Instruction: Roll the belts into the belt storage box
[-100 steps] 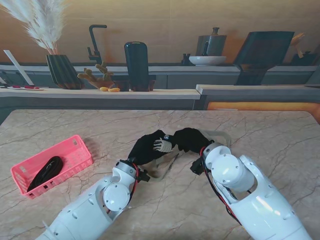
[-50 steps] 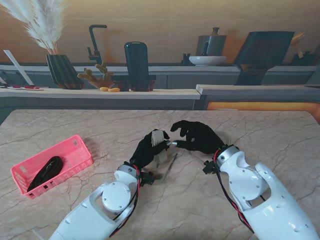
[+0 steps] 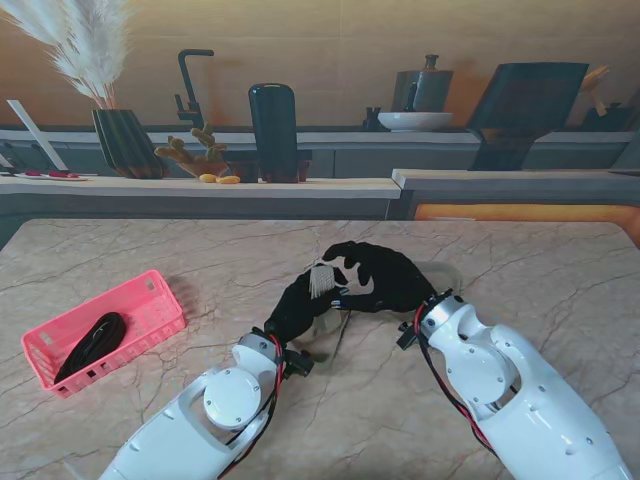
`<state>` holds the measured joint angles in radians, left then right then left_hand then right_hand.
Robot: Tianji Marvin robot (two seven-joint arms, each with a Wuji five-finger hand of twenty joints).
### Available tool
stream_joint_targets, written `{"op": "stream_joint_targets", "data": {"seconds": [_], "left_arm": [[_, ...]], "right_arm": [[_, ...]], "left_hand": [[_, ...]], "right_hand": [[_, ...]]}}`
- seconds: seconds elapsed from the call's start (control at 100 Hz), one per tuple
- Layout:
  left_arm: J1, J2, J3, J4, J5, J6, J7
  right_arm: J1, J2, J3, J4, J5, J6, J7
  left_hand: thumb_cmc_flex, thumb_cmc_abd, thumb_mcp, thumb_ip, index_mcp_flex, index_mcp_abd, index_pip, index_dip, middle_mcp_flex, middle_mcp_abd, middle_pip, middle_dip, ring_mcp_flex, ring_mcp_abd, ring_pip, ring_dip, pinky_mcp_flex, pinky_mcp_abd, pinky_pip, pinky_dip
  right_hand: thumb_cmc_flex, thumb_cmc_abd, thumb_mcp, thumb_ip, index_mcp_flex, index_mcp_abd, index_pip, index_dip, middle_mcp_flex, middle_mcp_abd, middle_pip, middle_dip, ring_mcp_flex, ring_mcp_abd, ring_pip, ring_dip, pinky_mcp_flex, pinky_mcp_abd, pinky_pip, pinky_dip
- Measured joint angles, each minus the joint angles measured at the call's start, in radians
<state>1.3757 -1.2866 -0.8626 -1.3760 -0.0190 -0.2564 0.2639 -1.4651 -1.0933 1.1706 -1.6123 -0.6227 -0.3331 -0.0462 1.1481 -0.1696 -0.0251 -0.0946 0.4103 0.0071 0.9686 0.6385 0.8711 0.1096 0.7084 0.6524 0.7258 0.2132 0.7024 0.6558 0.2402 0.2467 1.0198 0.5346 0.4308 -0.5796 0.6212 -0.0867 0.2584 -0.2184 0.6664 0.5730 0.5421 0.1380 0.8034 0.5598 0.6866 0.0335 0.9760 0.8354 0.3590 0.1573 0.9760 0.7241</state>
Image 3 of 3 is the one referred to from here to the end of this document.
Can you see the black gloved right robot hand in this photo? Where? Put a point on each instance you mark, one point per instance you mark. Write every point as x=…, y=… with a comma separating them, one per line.
x=390, y=280

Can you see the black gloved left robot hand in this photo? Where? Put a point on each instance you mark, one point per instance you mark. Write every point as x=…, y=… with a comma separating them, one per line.
x=295, y=310

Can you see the pink plastic storage basket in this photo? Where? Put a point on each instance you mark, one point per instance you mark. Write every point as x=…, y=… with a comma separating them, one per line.
x=150, y=310

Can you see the dark brown braided belt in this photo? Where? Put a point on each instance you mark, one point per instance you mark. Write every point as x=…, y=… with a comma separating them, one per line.
x=100, y=340

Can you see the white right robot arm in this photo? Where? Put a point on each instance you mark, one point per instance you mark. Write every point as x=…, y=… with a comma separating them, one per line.
x=500, y=365

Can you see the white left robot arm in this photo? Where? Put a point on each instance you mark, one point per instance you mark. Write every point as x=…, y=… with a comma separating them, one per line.
x=210, y=405

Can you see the printed kitchen scene backdrop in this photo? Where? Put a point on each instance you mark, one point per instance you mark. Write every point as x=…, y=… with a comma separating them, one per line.
x=320, y=30

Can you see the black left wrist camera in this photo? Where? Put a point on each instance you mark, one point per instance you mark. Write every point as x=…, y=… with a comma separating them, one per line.
x=300, y=364

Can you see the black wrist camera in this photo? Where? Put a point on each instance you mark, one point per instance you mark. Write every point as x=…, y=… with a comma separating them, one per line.
x=300, y=364
x=407, y=337

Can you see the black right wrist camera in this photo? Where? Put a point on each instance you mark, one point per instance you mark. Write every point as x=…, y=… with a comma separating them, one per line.
x=407, y=337

